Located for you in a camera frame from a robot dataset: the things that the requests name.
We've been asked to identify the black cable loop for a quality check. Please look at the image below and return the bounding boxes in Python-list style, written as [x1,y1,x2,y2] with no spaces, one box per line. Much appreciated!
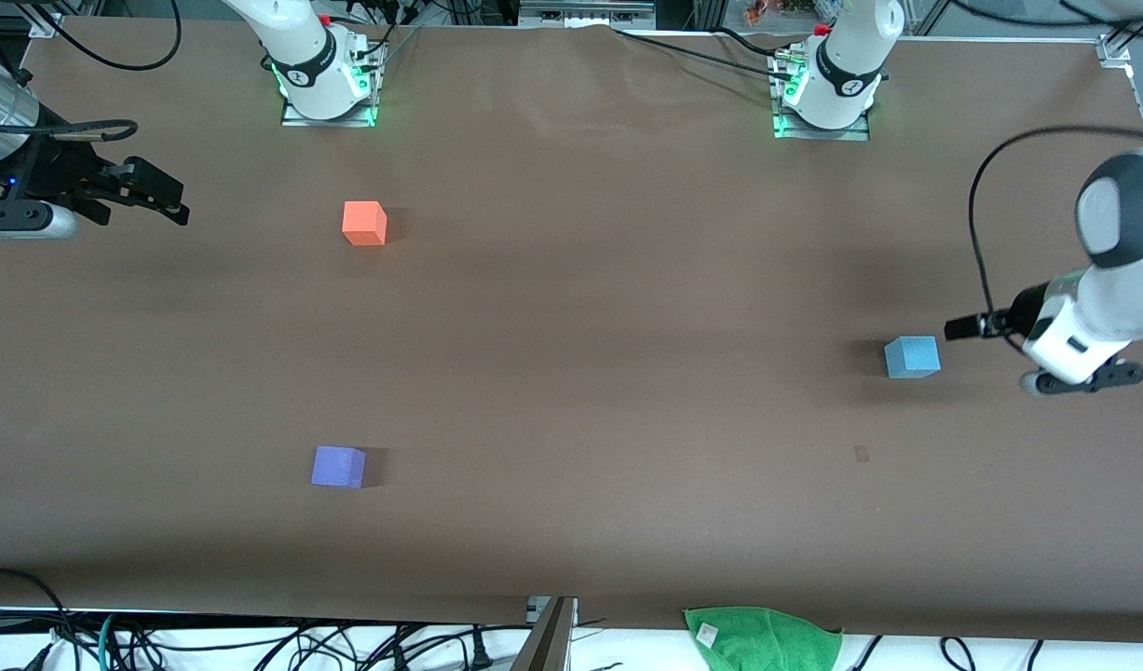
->
[0,568,74,671]

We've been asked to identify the blue block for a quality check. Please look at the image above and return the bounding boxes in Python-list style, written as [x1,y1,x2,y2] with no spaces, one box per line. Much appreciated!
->
[884,335,942,379]

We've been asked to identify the black cable across table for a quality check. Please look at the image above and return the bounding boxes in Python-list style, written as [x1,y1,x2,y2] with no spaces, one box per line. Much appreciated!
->
[613,26,797,81]

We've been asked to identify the green cloth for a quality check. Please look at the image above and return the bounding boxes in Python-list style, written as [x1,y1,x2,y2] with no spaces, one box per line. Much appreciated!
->
[683,607,844,671]

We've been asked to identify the orange block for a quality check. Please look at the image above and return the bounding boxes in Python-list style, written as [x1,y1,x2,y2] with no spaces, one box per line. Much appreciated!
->
[342,200,388,247]

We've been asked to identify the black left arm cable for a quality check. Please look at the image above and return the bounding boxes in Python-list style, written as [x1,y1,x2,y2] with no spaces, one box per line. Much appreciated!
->
[967,125,1143,357]

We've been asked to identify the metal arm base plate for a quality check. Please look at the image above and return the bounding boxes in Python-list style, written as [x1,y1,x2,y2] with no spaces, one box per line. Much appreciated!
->
[769,51,873,143]
[280,42,379,129]

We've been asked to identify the aluminium profile bar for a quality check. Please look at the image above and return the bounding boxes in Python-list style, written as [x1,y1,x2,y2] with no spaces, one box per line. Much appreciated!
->
[509,596,578,671]

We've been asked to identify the purple block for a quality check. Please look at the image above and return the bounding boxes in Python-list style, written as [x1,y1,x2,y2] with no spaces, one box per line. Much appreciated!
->
[310,445,368,489]

